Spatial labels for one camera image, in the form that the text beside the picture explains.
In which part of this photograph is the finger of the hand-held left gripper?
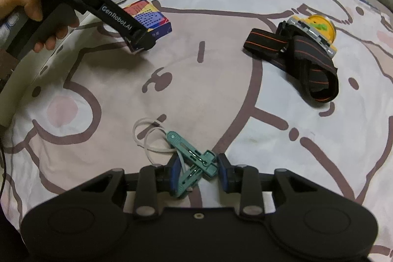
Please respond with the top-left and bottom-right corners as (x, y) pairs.
(125, 25), (156, 53)

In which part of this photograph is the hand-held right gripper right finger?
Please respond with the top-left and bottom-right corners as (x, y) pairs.
(216, 153), (321, 217)

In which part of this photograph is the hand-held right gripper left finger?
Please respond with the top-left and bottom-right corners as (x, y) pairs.
(78, 156), (185, 217)

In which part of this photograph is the green clothes peg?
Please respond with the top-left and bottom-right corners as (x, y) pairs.
(165, 131), (215, 178)
(174, 151), (219, 199)

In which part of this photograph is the colourful card box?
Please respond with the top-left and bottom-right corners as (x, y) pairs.
(122, 0), (173, 53)

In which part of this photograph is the white cord loop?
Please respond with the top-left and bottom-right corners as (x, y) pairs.
(132, 117), (186, 172)

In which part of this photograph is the white cardboard box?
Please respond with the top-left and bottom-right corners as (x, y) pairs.
(0, 12), (103, 128)

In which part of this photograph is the printed bear blanket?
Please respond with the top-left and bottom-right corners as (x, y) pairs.
(0, 0), (393, 262)

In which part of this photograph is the yellow headlamp with black strap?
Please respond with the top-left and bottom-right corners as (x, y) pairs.
(243, 13), (340, 105)

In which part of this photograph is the black cable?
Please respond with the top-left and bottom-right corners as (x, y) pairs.
(0, 127), (8, 210)

